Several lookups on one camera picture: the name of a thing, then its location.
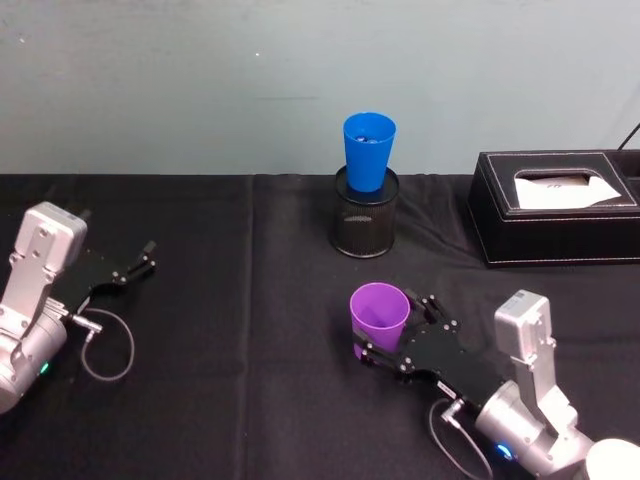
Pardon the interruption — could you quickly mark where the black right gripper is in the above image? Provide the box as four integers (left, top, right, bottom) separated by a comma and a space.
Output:
351, 288, 507, 412

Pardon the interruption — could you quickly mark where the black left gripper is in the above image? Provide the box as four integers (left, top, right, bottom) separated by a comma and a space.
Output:
62, 209, 158, 314

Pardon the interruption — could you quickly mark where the purple plastic cup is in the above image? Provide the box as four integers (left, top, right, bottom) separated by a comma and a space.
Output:
349, 282, 412, 362

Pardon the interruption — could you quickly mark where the black mesh pen holder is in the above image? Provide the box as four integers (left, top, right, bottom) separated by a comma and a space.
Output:
328, 166, 401, 260

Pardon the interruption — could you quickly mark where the black table cloth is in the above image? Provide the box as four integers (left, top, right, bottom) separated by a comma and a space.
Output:
0, 172, 640, 480

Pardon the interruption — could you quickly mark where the black leather tissue box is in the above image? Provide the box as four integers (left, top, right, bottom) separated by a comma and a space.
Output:
467, 151, 640, 272

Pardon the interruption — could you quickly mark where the blue plastic cup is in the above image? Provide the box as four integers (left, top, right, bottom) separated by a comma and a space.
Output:
342, 112, 398, 194

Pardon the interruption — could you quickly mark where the white tissue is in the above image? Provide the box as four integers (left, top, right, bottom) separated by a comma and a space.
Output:
514, 172, 622, 211

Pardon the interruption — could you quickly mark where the right gripper grey cable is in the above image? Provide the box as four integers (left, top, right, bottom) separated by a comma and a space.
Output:
428, 397, 494, 480

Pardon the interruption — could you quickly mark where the gripper grey cable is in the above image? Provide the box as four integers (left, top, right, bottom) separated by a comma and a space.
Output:
428, 397, 494, 480
67, 308, 137, 384

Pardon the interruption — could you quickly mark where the left gripper grey cable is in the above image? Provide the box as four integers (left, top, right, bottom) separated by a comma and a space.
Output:
67, 308, 137, 384

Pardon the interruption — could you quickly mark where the thin black cable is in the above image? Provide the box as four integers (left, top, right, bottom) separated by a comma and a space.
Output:
616, 122, 640, 152

